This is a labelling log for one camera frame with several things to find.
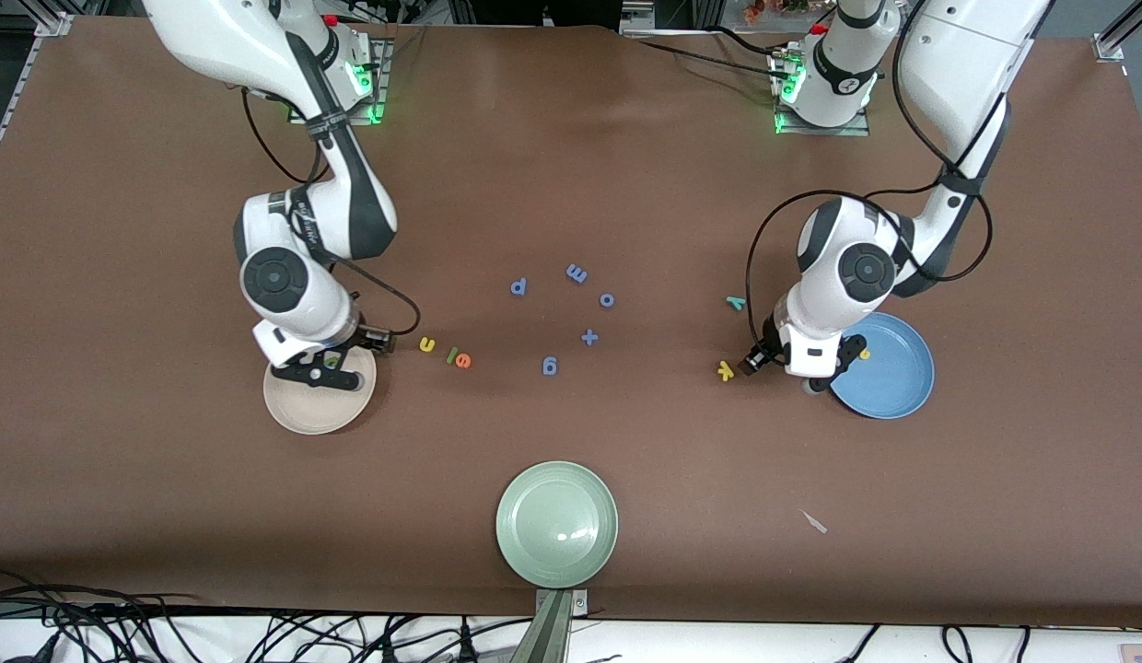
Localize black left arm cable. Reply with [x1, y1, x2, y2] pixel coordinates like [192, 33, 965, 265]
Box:
[744, 0, 996, 355]

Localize beige round plate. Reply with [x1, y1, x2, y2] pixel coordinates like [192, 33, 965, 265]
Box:
[262, 345, 378, 436]

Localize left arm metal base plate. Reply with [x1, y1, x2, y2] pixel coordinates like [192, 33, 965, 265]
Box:
[772, 46, 871, 137]

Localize green round plate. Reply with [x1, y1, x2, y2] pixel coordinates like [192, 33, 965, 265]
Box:
[495, 460, 620, 589]

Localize grey metal camera post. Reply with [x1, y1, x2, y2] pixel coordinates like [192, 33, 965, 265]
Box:
[511, 589, 590, 663]

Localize orange background object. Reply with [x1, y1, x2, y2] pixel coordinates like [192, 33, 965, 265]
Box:
[741, 0, 811, 24]

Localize tangled black floor cables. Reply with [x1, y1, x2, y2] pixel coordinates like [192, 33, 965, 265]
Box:
[0, 566, 535, 663]

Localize black base power cable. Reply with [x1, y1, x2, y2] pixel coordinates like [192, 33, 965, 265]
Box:
[622, 32, 784, 82]

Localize brown table cover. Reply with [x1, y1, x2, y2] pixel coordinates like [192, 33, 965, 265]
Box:
[0, 17, 1142, 629]

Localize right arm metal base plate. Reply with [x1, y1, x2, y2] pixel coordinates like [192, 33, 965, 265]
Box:
[345, 37, 394, 126]

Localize blue round plate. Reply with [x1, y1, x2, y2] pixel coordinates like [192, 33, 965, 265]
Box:
[829, 311, 936, 420]

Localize short aluminium frame profile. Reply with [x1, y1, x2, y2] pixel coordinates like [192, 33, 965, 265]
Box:
[1091, 0, 1142, 64]

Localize long aluminium frame profile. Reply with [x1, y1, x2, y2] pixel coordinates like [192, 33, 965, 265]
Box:
[0, 14, 75, 180]

